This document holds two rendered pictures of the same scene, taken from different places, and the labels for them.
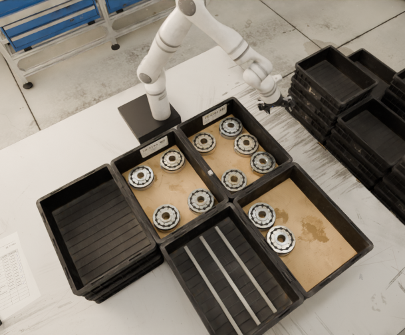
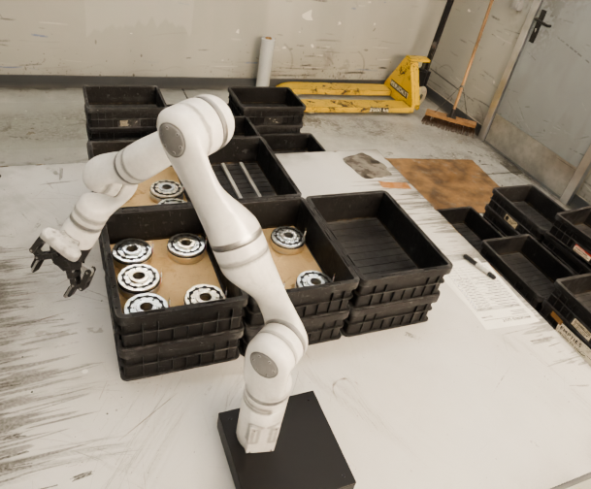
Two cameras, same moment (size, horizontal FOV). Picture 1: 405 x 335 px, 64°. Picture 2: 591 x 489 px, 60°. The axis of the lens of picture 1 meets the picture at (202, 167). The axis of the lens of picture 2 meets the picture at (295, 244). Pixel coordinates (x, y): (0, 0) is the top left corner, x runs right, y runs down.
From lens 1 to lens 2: 1.72 m
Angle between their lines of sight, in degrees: 83
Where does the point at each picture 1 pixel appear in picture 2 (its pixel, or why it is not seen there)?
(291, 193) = not seen: hidden behind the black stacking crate
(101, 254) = (366, 239)
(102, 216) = (368, 269)
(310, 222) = not seen: hidden behind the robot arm
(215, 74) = not seen: outside the picture
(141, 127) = (304, 409)
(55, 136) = (484, 472)
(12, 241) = (487, 320)
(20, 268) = (463, 292)
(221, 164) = (189, 276)
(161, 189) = (287, 273)
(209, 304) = (260, 183)
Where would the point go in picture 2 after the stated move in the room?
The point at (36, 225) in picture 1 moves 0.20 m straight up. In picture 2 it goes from (462, 329) to (487, 280)
